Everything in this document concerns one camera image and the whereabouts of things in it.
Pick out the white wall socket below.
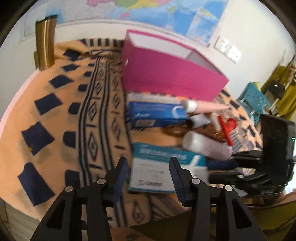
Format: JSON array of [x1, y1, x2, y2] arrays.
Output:
[[214, 35, 242, 64]]

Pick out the orange patterned blanket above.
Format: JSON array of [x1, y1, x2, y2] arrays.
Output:
[[1, 39, 262, 219]]

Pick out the dark blue medicine box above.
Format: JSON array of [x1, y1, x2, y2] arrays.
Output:
[[128, 102, 189, 128]]

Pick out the yellow clothes on rack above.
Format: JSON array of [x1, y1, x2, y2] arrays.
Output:
[[261, 55, 295, 120]]

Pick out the small white ointment tube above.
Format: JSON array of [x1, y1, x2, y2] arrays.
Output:
[[188, 113, 211, 128]]

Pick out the pink tube white cap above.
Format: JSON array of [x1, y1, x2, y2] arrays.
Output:
[[181, 99, 229, 114]]

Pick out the pink open cardboard box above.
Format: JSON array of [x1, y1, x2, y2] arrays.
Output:
[[121, 30, 229, 101]]

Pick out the white teal medicine box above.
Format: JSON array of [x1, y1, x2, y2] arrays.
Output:
[[129, 143, 208, 193]]

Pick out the gold thermos tumbler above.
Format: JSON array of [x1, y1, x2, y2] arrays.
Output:
[[34, 15, 58, 71]]

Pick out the large lilac cream tube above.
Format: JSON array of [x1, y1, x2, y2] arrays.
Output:
[[182, 131, 233, 161]]

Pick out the turquoise plastic crate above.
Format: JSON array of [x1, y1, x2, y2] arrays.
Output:
[[237, 82, 271, 126]]

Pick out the red tape dispenser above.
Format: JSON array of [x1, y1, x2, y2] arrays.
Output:
[[209, 113, 237, 147]]

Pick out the brown wooden comb massager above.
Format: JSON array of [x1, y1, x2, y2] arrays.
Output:
[[163, 123, 227, 143]]

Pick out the colourful wall map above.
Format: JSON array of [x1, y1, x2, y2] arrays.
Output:
[[23, 0, 228, 46]]

